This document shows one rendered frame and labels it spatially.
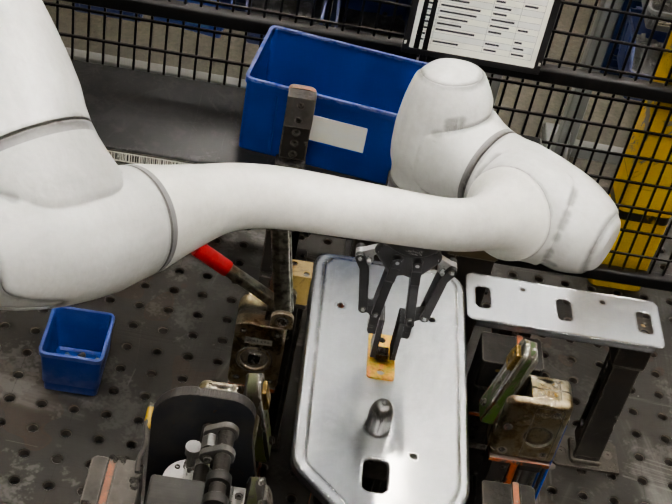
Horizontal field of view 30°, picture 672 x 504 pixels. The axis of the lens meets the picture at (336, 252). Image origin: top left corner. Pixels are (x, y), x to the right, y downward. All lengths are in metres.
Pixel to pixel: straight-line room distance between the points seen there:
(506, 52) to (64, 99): 1.12
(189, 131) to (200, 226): 0.87
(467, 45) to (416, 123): 0.64
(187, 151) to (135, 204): 0.89
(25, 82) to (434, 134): 0.54
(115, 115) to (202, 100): 0.15
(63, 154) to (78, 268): 0.09
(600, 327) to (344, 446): 0.46
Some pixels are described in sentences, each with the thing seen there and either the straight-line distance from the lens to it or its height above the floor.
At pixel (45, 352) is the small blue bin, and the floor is 0.79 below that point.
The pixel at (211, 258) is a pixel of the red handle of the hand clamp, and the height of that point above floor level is 1.13.
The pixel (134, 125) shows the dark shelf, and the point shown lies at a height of 1.03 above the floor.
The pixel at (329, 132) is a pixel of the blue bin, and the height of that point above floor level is 1.10.
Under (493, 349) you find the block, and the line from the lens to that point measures 1.78.
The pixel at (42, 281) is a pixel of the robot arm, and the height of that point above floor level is 1.51.
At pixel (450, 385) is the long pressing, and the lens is 1.68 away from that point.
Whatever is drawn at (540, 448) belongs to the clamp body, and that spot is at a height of 0.96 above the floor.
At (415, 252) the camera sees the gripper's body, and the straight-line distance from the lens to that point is 1.52.
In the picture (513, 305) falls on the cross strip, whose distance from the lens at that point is 1.83.
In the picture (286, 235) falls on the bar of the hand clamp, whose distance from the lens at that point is 1.54.
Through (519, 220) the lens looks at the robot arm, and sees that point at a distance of 1.31.
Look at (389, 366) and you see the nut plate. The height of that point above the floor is 1.00.
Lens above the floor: 2.19
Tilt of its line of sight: 40 degrees down
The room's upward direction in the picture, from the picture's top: 12 degrees clockwise
